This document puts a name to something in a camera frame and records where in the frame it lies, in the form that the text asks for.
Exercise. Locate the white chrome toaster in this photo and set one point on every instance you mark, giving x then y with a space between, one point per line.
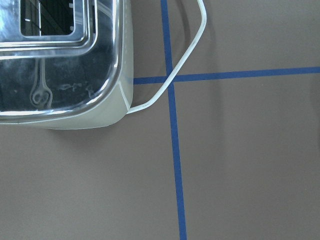
65 64

